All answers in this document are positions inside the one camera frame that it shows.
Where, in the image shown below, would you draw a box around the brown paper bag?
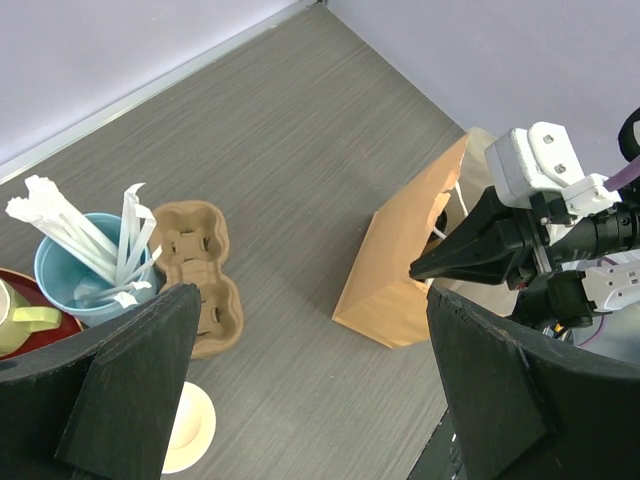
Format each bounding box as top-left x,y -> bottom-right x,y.
332,128 -> 495,349

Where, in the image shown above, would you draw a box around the red round tray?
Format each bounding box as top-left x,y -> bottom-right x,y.
1,268 -> 84,360

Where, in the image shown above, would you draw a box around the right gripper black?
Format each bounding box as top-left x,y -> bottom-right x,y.
409,187 -> 639,330

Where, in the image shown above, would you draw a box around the brown paper cups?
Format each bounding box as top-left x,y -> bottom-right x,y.
162,382 -> 216,474

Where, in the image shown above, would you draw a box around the white wrapped straws bundle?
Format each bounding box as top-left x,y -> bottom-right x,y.
6,175 -> 162,308

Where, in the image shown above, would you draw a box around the pale yellow mug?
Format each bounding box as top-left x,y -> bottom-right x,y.
1,280 -> 62,356

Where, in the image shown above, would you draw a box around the blue cup holder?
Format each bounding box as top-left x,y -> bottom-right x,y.
34,237 -> 159,327

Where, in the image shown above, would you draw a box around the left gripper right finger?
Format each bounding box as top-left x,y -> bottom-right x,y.
426,287 -> 639,479

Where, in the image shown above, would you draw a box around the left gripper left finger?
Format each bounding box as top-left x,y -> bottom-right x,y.
1,284 -> 201,479

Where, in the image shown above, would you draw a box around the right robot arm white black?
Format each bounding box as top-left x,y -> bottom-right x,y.
409,111 -> 639,333

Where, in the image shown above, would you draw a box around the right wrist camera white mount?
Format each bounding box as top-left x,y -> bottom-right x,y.
484,122 -> 621,244

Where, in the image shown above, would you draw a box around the cardboard cup carrier front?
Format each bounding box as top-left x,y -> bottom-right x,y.
150,200 -> 244,359

